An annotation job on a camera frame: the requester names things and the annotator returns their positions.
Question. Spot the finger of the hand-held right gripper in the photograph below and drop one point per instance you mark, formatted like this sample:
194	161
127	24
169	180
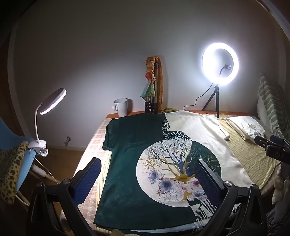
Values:
277	138
262	142

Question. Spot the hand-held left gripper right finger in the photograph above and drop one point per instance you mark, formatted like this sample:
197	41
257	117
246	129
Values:
206	179

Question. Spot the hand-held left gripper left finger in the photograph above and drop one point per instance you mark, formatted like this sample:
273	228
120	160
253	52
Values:
88	179

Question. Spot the green and white tree-print t-shirt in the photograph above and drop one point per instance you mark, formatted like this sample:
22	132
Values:
126	163

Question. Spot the person's right hand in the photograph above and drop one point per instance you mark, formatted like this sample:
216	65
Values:
278	181

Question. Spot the olive striped mat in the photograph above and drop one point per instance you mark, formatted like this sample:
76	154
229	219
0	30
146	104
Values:
249	156

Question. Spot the yellow striped cloth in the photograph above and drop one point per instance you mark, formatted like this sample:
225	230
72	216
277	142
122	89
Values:
104	168

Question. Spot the folded white cloth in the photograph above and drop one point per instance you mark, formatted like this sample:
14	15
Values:
242	128

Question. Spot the pink checkered blanket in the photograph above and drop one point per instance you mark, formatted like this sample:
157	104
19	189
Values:
92	145

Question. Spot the green and white striped pillow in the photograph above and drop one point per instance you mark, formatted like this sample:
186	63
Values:
269	102

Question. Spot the metal door stopper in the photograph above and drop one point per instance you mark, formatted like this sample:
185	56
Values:
67	140

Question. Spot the blue chair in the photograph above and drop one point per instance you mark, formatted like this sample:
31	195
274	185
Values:
25	168

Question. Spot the person's dark striped clothing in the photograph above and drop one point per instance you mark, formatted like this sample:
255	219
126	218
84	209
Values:
279	220

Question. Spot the leopard print cloth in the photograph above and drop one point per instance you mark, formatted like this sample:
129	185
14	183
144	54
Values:
10	172

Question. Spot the white mug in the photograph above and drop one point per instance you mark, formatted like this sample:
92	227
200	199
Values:
123	107

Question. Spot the white clip desk lamp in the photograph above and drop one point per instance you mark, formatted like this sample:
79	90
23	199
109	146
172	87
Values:
54	99

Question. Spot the silver folded tripod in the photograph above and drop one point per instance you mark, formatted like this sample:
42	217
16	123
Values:
150	105

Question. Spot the orange patterned scarf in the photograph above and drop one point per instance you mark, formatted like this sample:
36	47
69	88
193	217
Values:
162	86

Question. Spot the doll in green dress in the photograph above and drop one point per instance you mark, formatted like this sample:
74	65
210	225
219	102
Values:
149	89

